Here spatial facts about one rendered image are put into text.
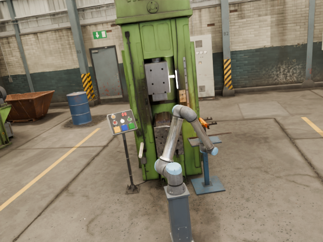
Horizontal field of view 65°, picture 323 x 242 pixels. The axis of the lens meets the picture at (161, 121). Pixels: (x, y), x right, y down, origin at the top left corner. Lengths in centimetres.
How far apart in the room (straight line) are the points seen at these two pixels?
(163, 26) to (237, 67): 605
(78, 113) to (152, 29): 478
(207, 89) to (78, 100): 415
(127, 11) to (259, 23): 639
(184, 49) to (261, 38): 602
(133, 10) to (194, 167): 238
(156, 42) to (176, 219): 219
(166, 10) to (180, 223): 251
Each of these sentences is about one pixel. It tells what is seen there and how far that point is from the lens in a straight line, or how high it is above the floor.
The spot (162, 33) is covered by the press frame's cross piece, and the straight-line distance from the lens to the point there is 352.
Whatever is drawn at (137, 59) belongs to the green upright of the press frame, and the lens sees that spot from 353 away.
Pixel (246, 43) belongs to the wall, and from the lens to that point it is 927.
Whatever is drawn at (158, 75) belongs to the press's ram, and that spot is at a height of 161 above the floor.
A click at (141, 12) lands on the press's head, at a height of 240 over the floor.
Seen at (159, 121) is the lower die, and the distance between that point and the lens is 353.
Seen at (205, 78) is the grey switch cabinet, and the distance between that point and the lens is 866.
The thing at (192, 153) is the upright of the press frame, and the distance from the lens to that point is 388.
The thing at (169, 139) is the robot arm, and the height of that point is 107.
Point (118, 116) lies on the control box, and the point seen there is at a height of 115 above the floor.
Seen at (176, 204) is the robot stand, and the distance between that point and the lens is 259.
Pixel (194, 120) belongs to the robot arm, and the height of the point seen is 126.
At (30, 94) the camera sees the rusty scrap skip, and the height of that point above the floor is 78.
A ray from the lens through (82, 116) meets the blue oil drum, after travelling 780.
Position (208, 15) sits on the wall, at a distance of 922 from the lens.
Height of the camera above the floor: 201
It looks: 17 degrees down
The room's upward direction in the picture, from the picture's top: 7 degrees counter-clockwise
